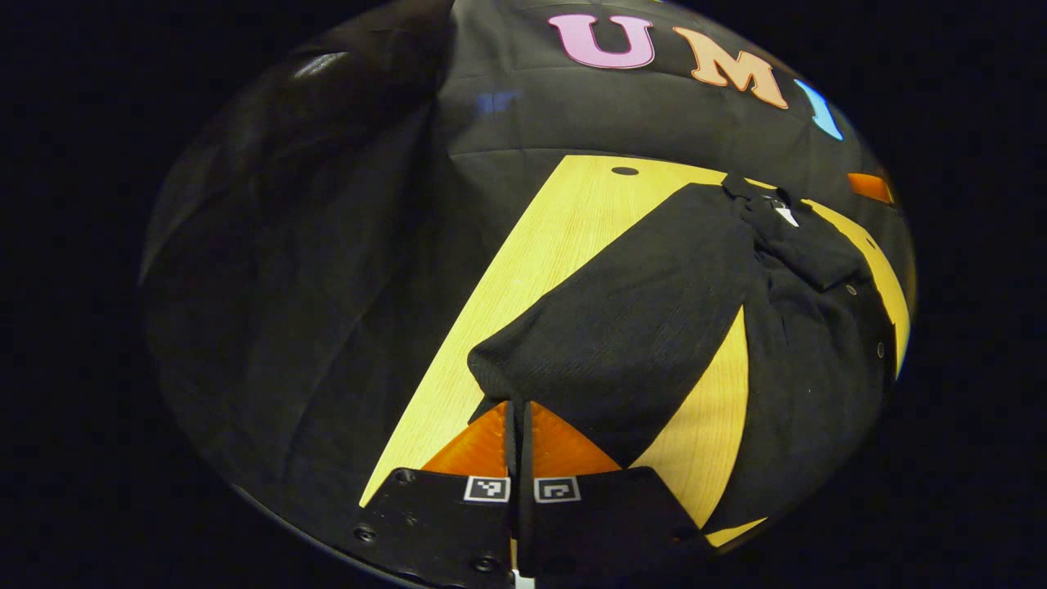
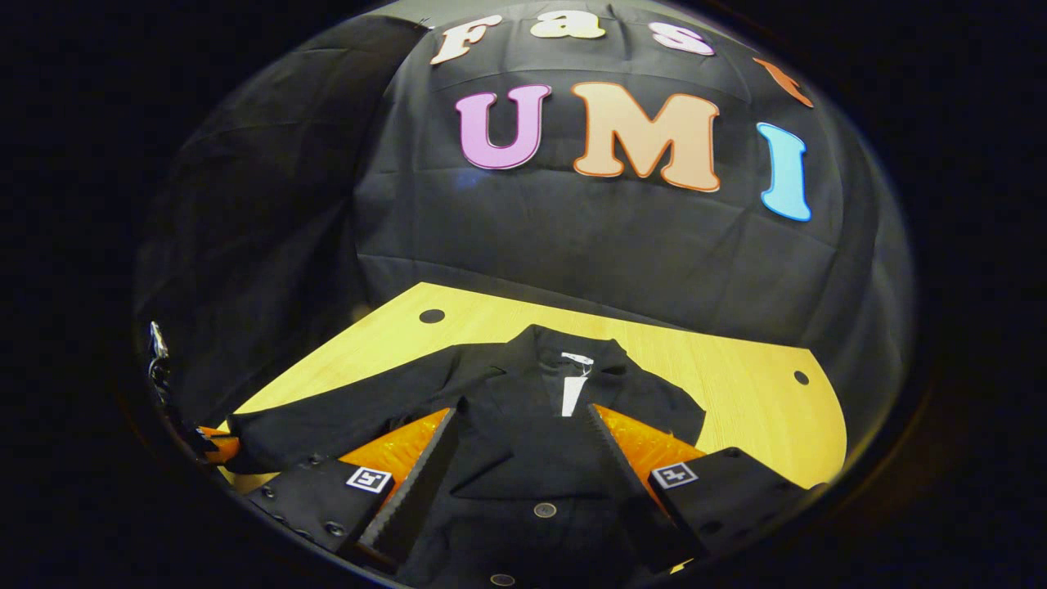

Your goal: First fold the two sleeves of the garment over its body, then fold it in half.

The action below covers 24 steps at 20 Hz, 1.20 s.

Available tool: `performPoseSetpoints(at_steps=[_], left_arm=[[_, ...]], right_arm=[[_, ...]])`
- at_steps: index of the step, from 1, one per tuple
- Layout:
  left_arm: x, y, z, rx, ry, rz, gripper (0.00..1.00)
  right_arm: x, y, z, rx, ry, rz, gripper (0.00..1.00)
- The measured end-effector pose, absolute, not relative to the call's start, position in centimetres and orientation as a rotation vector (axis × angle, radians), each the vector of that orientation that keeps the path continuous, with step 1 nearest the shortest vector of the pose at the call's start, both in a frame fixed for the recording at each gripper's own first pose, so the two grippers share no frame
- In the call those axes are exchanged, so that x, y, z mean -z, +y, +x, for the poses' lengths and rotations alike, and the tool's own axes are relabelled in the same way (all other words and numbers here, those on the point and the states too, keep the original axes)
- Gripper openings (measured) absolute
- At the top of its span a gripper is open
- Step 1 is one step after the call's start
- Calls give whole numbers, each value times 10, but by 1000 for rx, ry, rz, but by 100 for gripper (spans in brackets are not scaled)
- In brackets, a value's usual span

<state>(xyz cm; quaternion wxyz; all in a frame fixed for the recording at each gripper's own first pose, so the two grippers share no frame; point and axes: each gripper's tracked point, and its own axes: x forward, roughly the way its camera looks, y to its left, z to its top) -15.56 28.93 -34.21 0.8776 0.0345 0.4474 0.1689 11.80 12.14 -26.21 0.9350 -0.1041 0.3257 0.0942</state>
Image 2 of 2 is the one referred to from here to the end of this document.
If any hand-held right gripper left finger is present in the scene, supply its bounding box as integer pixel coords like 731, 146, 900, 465
245, 407, 467, 573

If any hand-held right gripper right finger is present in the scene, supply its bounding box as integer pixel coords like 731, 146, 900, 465
582, 402, 819, 573

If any black button shirt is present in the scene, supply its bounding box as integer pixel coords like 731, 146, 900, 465
225, 324, 708, 589

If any black backdrop cloth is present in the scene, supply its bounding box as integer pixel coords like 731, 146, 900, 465
135, 0, 917, 459

